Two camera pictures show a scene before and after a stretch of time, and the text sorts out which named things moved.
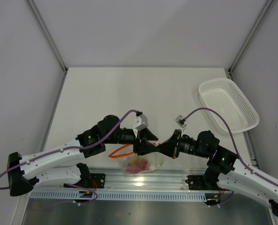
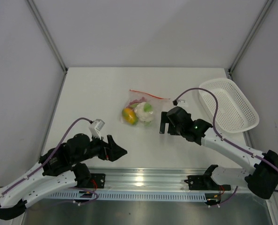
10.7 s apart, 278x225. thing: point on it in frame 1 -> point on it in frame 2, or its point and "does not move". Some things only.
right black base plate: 196,182 does not move
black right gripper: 170,148 -> 164,119
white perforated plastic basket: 224,96 does not move
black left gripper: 144,146 -> 112,151
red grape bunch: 137,166 -> 142,100
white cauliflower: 155,163 -> 144,112
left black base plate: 99,179 does not move
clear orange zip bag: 132,163 -> 142,109
